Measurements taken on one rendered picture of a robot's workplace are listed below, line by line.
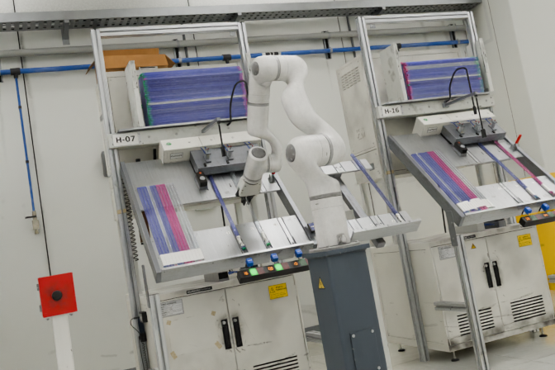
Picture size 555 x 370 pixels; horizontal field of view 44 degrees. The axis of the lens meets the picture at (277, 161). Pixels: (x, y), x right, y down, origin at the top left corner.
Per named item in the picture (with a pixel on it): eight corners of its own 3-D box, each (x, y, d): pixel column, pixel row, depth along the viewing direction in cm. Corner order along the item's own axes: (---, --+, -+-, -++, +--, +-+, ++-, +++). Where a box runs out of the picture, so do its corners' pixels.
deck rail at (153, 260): (161, 282, 270) (161, 272, 266) (156, 283, 269) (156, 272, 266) (124, 171, 320) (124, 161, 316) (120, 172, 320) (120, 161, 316)
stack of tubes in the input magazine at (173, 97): (250, 116, 339) (241, 64, 342) (149, 125, 321) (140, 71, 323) (243, 120, 351) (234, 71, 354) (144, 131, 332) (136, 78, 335)
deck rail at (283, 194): (315, 253, 295) (318, 243, 291) (311, 254, 294) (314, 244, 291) (258, 154, 345) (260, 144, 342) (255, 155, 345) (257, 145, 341)
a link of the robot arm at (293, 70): (305, 174, 250) (339, 169, 259) (320, 156, 241) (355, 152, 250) (258, 68, 271) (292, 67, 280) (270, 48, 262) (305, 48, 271)
